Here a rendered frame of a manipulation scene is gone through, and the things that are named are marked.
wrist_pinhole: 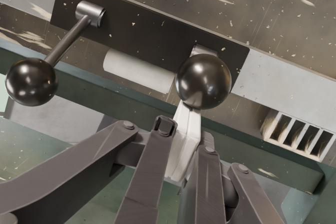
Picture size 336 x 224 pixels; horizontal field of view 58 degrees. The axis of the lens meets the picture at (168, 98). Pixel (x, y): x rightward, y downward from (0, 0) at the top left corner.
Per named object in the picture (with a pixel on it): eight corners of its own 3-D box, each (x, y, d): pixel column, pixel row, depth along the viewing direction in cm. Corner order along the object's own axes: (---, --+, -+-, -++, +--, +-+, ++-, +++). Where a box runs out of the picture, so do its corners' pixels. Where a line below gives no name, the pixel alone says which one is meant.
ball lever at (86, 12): (111, 30, 33) (43, 123, 24) (78, 17, 33) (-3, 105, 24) (115, -1, 30) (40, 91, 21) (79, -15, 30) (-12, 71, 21)
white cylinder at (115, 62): (108, 67, 37) (169, 91, 37) (100, 72, 34) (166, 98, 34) (115, 44, 36) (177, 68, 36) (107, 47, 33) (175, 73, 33)
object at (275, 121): (312, 151, 37) (321, 163, 34) (258, 130, 37) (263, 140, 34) (328, 122, 36) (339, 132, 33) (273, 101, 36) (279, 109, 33)
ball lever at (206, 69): (212, 79, 32) (219, 126, 19) (179, 66, 32) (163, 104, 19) (227, 45, 31) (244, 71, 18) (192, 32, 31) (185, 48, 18)
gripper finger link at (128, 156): (157, 180, 15) (102, 159, 15) (168, 139, 20) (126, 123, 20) (167, 156, 15) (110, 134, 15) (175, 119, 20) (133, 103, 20)
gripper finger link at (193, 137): (187, 134, 16) (201, 139, 16) (192, 97, 23) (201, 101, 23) (168, 179, 17) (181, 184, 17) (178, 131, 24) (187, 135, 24)
